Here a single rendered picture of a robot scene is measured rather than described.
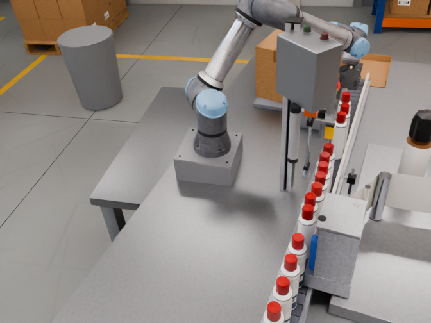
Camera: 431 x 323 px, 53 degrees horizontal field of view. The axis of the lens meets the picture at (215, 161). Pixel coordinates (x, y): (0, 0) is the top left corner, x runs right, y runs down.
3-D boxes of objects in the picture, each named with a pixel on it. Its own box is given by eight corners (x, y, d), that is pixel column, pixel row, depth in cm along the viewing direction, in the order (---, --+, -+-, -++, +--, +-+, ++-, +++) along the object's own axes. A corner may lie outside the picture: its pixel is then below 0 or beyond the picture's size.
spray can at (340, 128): (341, 161, 170) (347, 118, 157) (328, 159, 172) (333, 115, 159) (343, 154, 174) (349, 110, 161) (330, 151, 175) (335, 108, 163)
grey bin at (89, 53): (115, 115, 376) (97, 48, 337) (67, 111, 386) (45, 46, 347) (134, 88, 410) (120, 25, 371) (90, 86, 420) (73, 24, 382)
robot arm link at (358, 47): (274, -6, 139) (378, 39, 162) (261, -16, 147) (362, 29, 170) (258, 27, 144) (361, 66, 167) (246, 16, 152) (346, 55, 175)
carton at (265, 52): (299, 107, 208) (303, 56, 191) (255, 96, 219) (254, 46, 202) (322, 80, 227) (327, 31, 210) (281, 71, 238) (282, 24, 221)
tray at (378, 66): (385, 88, 221) (386, 81, 218) (333, 81, 229) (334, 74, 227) (390, 62, 242) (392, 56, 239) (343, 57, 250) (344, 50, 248)
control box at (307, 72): (312, 114, 125) (317, 53, 113) (274, 91, 136) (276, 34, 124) (337, 102, 129) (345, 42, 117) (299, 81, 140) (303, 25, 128)
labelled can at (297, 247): (301, 291, 125) (305, 246, 113) (283, 286, 127) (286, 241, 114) (305, 277, 129) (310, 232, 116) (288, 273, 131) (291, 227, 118)
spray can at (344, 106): (344, 152, 174) (351, 109, 162) (331, 150, 176) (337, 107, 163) (346, 145, 178) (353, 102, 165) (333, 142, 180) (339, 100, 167)
